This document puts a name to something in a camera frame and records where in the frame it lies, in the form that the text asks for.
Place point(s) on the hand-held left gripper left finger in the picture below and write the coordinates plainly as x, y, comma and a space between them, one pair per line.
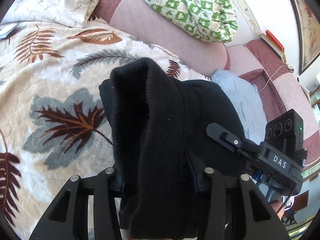
110, 180

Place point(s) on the light blue cloth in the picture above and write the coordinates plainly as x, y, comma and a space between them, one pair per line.
237, 97

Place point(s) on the framed wall picture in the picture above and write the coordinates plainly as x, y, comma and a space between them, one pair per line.
307, 30

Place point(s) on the white sprig print pillow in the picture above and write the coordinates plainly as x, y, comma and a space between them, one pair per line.
50, 2

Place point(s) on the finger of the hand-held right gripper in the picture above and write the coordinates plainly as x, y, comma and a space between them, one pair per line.
230, 140

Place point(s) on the pink quilted headboard cushion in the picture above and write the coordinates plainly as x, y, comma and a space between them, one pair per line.
282, 92
155, 35

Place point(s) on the red book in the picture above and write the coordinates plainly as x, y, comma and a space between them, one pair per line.
275, 40

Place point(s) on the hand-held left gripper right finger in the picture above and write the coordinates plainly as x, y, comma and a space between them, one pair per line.
203, 182

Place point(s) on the black pants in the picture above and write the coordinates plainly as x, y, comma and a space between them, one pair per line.
160, 130

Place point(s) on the green checked quilt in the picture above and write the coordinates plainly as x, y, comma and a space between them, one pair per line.
195, 10

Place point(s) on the leaf print plush blanket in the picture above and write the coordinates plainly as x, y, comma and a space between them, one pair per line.
50, 85

